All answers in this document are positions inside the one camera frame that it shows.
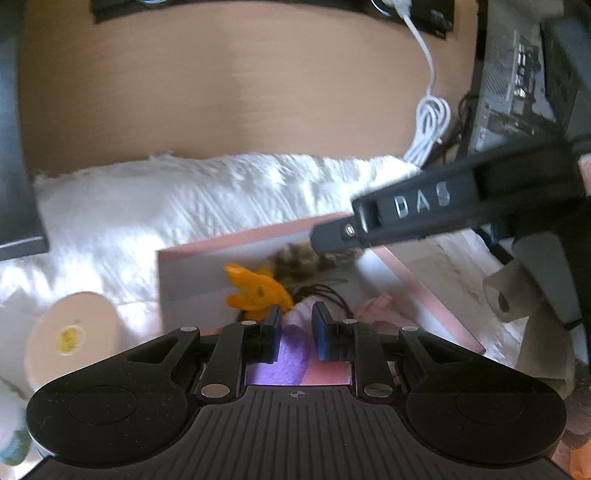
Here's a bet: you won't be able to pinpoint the toilet paper roll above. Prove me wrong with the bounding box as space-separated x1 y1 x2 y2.
482 263 575 398

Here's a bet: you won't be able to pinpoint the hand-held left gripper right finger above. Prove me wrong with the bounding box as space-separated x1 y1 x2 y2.
311 301 467 401

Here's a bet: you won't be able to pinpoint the purple and pink sponge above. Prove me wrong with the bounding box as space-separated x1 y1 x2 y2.
245 323 354 387

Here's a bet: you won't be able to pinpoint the black computer cables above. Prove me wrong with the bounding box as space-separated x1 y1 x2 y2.
434 90 478 162

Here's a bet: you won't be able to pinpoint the black power strip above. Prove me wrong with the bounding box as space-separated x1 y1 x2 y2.
90 0 455 38

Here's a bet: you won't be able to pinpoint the white charging cable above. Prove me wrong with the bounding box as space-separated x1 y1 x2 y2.
379 0 452 169

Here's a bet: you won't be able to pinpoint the black curved monitor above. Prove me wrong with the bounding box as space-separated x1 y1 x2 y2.
0 0 51 261

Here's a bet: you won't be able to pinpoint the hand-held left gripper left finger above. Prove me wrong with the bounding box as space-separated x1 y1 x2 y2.
126 305 283 401

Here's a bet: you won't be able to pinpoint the pink cardboard box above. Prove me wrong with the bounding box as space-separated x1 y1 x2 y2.
156 211 486 386

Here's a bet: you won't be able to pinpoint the clear jar with beige lid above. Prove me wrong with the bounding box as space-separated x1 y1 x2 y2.
24 291 120 393

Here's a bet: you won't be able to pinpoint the orange plush flower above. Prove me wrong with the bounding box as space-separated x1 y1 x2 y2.
224 263 295 321

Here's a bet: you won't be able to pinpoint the brown fuzzy plush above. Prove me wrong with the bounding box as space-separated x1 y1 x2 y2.
272 242 365 280

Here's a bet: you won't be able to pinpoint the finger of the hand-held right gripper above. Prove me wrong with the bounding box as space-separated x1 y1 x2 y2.
309 216 370 257

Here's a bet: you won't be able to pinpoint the white textured blanket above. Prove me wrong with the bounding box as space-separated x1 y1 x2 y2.
0 151 578 462

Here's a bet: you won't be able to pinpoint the green lid jar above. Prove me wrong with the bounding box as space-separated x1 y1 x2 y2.
0 378 31 467

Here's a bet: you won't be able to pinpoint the grey computer case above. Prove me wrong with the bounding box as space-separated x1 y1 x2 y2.
466 0 591 155

